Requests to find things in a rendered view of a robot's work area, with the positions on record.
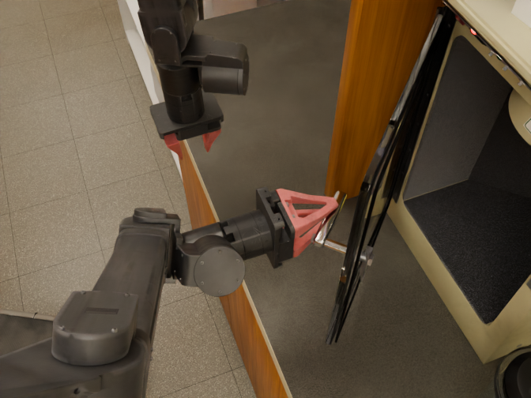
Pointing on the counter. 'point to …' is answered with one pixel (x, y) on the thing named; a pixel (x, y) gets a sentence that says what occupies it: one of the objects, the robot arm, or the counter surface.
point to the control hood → (499, 31)
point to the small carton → (523, 11)
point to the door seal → (384, 173)
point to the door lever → (320, 239)
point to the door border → (371, 190)
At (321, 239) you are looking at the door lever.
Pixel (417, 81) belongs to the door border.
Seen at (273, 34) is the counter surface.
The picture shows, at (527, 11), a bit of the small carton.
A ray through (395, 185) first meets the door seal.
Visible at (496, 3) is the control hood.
